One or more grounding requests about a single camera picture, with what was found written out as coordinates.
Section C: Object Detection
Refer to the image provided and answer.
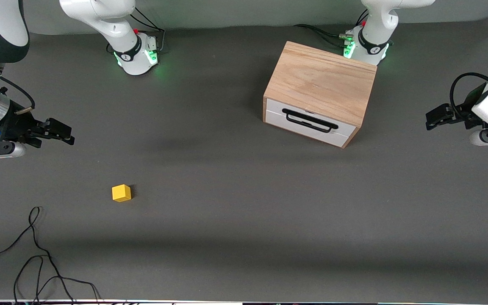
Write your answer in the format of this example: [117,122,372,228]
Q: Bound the yellow cube block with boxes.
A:
[112,184,132,202]

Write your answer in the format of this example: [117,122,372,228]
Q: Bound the wooden drawer cabinet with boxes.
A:
[263,41,377,149]

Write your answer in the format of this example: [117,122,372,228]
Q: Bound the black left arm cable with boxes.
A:
[450,73,488,123]

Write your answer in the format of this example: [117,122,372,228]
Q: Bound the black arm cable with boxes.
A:
[0,64,36,116]
[450,73,488,123]

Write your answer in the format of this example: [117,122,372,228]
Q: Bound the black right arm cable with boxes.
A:
[0,64,36,116]

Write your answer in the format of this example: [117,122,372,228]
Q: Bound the thin black loose cable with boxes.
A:
[0,206,103,305]

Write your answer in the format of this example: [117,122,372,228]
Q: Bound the black right arm base cables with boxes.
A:
[130,6,166,53]

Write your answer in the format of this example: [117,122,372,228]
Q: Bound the black arm base cables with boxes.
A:
[130,6,166,53]
[295,11,369,47]

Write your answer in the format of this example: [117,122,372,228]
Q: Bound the black left arm base cables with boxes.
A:
[295,11,369,47]

